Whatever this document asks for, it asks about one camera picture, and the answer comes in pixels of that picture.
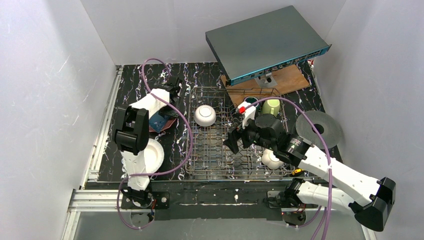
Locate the dark blue plate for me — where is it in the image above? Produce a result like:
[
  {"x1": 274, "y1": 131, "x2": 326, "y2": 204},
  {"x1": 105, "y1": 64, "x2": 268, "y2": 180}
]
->
[{"x1": 149, "y1": 112, "x2": 172, "y2": 130}]

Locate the grey wire dish rack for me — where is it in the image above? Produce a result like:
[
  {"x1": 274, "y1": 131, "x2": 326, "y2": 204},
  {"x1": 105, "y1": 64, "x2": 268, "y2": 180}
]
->
[{"x1": 185, "y1": 86, "x2": 295, "y2": 181}]

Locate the grey network switch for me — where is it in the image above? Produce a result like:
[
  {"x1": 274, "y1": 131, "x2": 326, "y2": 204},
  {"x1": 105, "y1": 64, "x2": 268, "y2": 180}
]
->
[{"x1": 205, "y1": 5, "x2": 331, "y2": 86}]

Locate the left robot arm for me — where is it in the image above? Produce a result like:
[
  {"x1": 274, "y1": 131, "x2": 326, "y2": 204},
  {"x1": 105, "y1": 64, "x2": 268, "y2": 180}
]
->
[{"x1": 112, "y1": 76, "x2": 183, "y2": 205}]

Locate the cream white mug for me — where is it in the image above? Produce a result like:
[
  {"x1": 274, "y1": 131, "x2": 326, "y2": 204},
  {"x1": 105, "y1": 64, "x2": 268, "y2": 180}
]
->
[{"x1": 260, "y1": 149, "x2": 284, "y2": 170}]

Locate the patterned white bowl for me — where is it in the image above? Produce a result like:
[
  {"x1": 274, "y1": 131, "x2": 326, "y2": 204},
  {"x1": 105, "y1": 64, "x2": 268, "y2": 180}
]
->
[{"x1": 194, "y1": 104, "x2": 217, "y2": 127}]

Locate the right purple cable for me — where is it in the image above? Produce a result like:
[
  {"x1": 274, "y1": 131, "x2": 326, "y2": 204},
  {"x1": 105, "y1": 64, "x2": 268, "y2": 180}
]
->
[{"x1": 246, "y1": 96, "x2": 333, "y2": 240}]

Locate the aluminium frame rail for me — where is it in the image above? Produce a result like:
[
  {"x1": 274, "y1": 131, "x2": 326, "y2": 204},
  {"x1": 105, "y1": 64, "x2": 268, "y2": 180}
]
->
[{"x1": 61, "y1": 65, "x2": 123, "y2": 240}]

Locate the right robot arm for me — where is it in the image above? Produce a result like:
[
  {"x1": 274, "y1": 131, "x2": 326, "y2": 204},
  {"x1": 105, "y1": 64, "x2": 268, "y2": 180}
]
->
[{"x1": 223, "y1": 114, "x2": 396, "y2": 232}]

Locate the dark green mug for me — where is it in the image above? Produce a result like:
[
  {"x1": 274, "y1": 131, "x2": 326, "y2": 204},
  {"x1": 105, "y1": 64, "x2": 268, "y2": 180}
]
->
[{"x1": 244, "y1": 96, "x2": 258, "y2": 104}]

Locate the wooden board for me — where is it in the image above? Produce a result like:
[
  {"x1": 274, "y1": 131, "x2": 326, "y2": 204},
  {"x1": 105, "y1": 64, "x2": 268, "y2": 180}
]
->
[{"x1": 220, "y1": 65, "x2": 311, "y2": 106}]

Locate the maroon plate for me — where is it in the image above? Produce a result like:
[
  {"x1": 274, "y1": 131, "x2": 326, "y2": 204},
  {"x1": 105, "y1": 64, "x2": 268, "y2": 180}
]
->
[{"x1": 149, "y1": 118, "x2": 177, "y2": 133}]

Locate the white plate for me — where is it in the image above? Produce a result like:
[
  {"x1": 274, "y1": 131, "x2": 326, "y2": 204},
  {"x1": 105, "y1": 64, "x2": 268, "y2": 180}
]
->
[{"x1": 143, "y1": 138, "x2": 165, "y2": 174}]

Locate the metal switch stand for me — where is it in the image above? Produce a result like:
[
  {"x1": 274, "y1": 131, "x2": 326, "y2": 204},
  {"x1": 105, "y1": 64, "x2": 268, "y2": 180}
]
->
[{"x1": 254, "y1": 72, "x2": 278, "y2": 88}]

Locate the light green mug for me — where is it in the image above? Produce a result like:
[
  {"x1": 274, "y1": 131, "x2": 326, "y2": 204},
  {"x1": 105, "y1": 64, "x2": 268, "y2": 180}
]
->
[{"x1": 261, "y1": 99, "x2": 281, "y2": 117}]

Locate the grey filament spool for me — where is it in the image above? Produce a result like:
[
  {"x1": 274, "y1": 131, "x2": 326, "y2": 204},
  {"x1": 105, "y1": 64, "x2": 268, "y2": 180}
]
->
[{"x1": 295, "y1": 110, "x2": 343, "y2": 150}]

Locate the yellow black screwdriver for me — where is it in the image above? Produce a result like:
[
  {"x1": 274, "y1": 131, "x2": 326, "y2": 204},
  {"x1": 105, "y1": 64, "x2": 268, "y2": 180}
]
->
[{"x1": 291, "y1": 168, "x2": 304, "y2": 177}]

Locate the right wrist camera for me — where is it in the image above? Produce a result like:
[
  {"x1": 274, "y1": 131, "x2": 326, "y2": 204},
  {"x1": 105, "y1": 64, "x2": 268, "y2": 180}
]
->
[{"x1": 237, "y1": 101, "x2": 256, "y2": 129}]

